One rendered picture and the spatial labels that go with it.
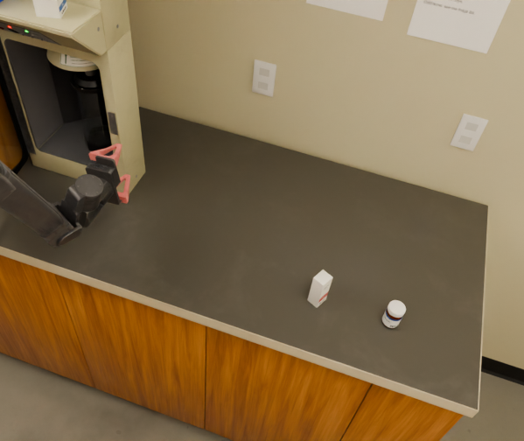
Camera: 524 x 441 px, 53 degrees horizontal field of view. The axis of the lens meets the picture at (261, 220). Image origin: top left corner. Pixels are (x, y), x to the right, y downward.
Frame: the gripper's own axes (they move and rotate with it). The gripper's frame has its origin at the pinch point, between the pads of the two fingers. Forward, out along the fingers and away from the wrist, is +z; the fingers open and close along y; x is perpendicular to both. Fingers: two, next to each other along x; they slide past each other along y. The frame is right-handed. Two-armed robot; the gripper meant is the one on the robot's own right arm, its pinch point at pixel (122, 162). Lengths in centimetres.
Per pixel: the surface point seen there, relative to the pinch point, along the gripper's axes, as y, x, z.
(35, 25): 32.3, 12.6, 0.7
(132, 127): -4.7, 8.3, 18.5
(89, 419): -117, 28, -25
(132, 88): 6.2, 7.2, 20.9
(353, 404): -57, -66, -15
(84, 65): 14.8, 15.5, 15.2
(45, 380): -115, 53, -17
